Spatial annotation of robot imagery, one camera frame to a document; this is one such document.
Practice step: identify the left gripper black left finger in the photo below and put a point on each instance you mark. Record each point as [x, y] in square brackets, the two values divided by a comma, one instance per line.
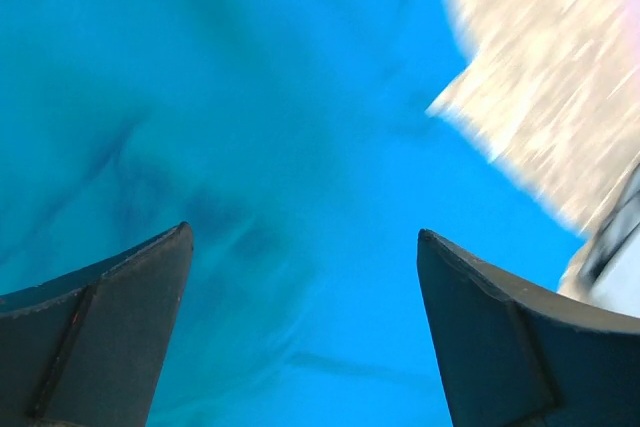
[87, 348]

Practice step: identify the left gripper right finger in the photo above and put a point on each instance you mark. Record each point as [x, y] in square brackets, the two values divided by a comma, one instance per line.
[512, 353]

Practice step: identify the teal blue t-shirt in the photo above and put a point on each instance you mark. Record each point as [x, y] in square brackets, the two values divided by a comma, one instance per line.
[292, 135]

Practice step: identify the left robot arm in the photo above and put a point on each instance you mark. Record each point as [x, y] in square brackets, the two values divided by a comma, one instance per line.
[610, 267]

